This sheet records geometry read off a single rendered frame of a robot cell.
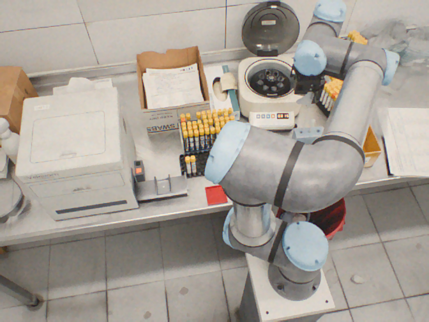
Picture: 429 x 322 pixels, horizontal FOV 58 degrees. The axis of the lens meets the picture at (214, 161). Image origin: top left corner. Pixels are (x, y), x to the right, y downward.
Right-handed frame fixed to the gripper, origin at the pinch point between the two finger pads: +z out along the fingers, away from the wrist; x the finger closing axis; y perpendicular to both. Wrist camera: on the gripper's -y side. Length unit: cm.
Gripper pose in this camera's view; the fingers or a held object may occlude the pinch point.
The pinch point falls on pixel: (309, 103)
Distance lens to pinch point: 125.9
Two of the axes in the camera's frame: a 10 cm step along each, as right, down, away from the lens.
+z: 0.0, 5.4, 8.4
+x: 0.8, 8.4, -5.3
